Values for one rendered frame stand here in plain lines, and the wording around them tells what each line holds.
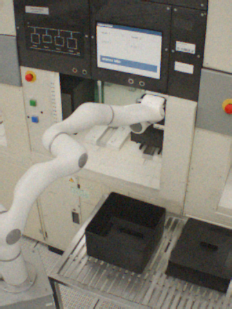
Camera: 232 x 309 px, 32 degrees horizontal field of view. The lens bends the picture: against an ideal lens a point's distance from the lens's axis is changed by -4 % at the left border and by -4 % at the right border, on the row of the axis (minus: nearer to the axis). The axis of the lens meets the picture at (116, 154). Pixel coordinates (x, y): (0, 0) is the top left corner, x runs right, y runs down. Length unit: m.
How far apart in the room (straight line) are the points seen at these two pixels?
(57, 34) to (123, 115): 0.47
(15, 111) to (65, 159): 0.75
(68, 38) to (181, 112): 0.58
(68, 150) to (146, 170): 0.71
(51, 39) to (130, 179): 0.80
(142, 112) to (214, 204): 0.58
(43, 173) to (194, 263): 0.73
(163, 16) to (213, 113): 0.45
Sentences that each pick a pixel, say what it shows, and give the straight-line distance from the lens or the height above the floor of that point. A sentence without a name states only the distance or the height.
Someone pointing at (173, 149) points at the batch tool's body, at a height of 1.17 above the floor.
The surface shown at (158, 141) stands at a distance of 2.15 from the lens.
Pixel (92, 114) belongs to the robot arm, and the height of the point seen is 1.41.
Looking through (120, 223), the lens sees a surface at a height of 0.77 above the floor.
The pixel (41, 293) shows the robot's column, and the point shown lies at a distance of 1.82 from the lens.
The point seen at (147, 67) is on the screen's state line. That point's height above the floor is 1.51.
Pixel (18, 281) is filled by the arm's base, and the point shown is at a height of 0.80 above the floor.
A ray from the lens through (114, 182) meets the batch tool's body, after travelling 2.15.
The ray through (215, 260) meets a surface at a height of 0.86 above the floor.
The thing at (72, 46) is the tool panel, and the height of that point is 1.55.
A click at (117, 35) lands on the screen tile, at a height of 1.63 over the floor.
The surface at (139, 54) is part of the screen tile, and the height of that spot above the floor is 1.57.
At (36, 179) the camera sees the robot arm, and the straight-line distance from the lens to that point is 1.57.
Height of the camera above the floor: 2.27
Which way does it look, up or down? 38 degrees down
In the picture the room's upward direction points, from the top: straight up
